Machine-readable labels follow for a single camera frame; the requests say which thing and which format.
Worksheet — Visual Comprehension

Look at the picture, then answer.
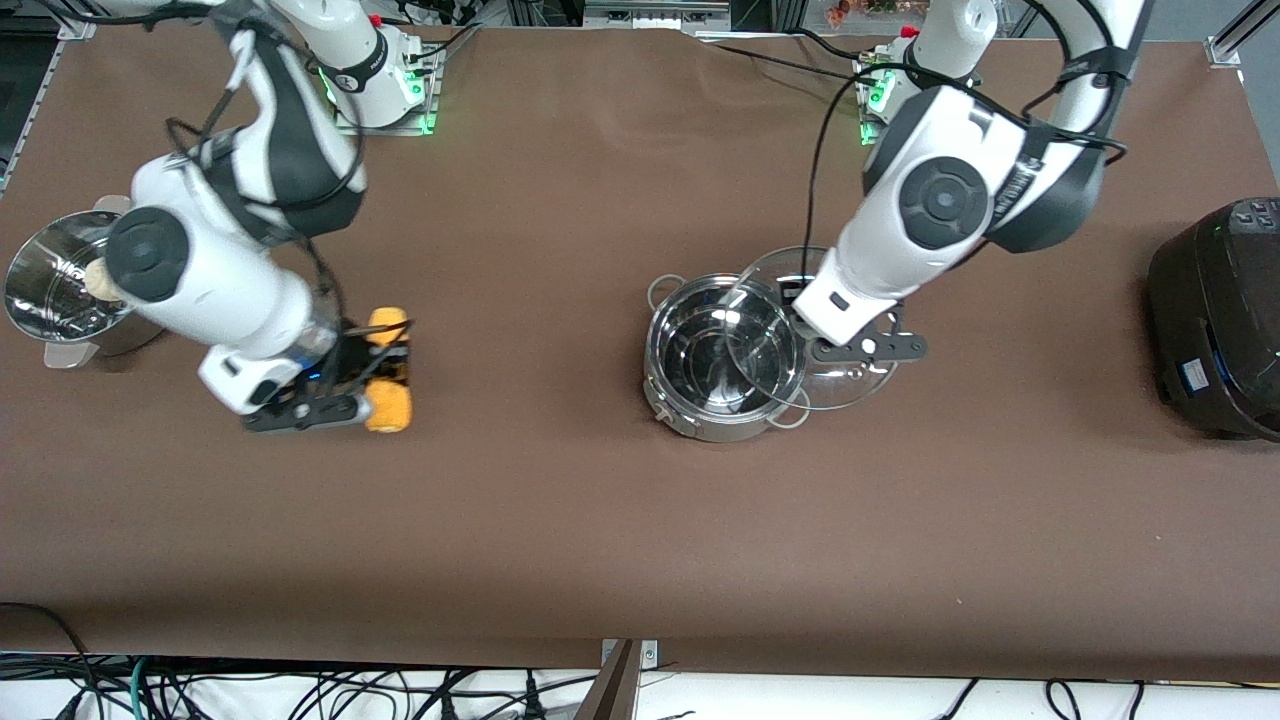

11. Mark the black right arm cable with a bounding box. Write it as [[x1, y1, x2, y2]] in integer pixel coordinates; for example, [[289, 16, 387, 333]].
[[165, 20, 369, 331]]

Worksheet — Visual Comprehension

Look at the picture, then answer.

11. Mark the glass pot lid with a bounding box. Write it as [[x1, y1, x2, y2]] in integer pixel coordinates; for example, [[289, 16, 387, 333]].
[[722, 246, 901, 411]]

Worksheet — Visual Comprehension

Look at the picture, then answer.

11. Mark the white power strip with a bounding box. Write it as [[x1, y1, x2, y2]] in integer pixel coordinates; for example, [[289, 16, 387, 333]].
[[585, 0, 731, 31]]

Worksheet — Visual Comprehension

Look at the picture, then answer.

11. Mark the yellow corn cob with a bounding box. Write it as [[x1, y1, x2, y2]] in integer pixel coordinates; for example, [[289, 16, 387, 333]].
[[364, 307, 414, 433]]

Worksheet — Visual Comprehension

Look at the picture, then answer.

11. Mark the stainless steel steamer pot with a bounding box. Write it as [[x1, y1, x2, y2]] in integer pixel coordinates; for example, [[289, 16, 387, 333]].
[[3, 195, 166, 371]]

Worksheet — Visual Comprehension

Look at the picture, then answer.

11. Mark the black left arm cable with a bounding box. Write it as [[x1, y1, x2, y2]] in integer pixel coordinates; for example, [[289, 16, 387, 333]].
[[805, 0, 1131, 301]]

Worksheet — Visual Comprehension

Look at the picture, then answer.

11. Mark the black table cable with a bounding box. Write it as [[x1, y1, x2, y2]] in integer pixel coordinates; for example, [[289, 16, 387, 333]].
[[385, 15, 483, 63], [785, 25, 873, 63], [700, 38, 883, 89]]

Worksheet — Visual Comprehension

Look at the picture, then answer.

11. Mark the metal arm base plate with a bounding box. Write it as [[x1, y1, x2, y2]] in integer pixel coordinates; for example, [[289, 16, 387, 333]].
[[330, 45, 441, 136], [858, 55, 901, 149]]

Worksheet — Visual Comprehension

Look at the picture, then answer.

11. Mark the black rice cooker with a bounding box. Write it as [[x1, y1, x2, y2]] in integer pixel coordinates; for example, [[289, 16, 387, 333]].
[[1147, 197, 1280, 443]]

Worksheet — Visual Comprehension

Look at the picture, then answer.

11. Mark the aluminium frame corner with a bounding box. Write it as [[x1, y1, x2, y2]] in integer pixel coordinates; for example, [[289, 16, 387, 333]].
[[1205, 0, 1280, 69]]

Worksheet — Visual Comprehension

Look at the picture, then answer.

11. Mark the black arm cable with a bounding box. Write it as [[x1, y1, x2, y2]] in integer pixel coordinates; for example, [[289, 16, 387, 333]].
[[165, 20, 369, 331], [805, 0, 1131, 301]]

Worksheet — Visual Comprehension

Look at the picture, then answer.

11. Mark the aluminium frame rail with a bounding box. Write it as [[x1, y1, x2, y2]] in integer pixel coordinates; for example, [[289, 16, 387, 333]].
[[0, 15, 101, 196]]

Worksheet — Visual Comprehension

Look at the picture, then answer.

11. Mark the dark wedge post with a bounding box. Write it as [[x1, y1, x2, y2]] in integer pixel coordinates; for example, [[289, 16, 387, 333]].
[[575, 640, 641, 720]]

